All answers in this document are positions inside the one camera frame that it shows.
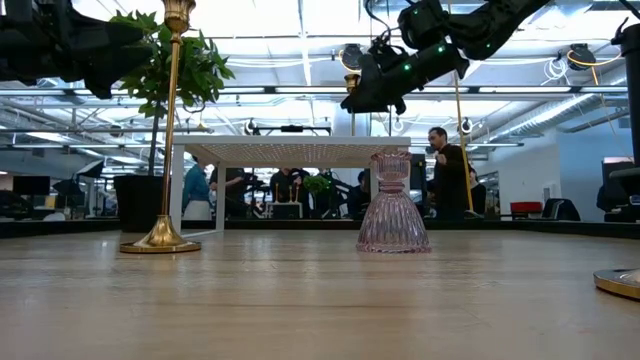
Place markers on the black table edge rail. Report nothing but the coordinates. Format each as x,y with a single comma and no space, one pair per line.
60,227

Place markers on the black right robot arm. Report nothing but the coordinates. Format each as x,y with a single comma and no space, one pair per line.
495,22

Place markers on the black monitor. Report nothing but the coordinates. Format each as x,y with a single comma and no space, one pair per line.
31,185

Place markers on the red chair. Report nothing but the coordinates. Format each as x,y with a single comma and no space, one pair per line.
526,207

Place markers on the small white background rack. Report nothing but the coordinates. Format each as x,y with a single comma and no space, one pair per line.
283,209

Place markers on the green leafy plant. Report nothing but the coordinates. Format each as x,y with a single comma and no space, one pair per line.
197,65

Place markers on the black office chair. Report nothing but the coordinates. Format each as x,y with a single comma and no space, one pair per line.
561,210

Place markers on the black softbox light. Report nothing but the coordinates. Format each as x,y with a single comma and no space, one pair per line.
90,170

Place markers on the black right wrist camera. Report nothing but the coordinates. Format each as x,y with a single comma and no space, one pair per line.
422,22

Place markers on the pink ribbed glass candle holder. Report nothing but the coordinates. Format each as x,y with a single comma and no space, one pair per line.
393,220

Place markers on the white perforated metal shelf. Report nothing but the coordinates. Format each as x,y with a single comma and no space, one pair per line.
290,142

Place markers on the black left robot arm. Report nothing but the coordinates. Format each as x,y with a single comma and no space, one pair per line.
17,7

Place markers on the black plant pot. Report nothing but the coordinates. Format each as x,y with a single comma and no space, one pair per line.
137,200

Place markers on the small green background plant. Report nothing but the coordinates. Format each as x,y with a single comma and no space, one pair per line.
317,184

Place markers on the black robot base post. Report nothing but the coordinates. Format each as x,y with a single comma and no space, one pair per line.
633,100

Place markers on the person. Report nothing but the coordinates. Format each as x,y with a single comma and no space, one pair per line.
233,190
358,197
195,190
448,175
287,186
478,195

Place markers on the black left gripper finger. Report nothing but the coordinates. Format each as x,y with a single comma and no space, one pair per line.
117,75

